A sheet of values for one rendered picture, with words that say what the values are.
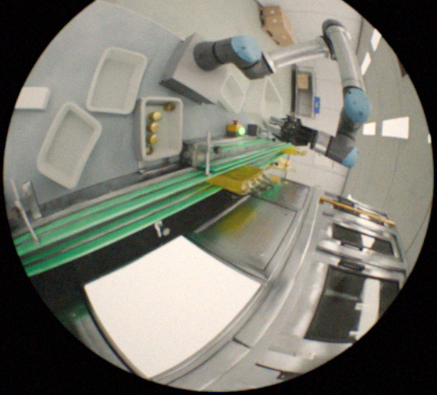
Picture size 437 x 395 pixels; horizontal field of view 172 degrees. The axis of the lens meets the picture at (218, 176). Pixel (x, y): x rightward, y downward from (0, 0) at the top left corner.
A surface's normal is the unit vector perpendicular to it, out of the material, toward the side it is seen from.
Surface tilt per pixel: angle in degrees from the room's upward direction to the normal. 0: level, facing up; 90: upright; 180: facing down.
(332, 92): 90
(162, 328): 90
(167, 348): 90
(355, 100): 90
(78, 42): 0
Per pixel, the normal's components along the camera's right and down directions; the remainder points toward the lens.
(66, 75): 0.78, 0.26
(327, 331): 0.05, -0.93
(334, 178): -0.62, 0.25
